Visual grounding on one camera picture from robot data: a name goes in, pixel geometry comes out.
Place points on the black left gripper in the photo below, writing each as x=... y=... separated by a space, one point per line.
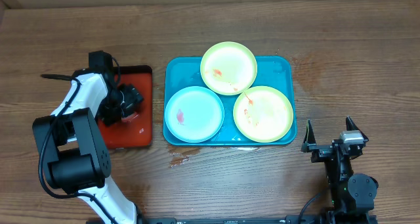
x=134 y=96

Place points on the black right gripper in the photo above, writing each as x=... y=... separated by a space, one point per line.
x=323 y=153

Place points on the light blue plate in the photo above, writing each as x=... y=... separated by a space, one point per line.
x=194 y=114

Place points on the yellow-green plate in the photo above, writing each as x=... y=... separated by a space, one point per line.
x=228 y=68
x=263 y=114

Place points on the green and pink sponge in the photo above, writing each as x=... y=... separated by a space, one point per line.
x=130 y=118

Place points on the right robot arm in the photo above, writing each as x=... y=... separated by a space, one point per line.
x=352 y=194

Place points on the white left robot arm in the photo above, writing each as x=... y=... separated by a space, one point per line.
x=74 y=161

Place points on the blue plastic tray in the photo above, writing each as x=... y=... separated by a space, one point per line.
x=181 y=72

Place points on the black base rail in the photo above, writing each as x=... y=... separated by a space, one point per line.
x=289 y=219

